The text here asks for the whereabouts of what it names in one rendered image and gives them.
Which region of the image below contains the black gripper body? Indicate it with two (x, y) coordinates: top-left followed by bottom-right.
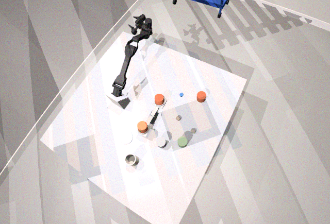
(131, 14), (146, 35)

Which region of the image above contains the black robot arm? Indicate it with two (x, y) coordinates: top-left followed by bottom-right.
(112, 18), (153, 97)

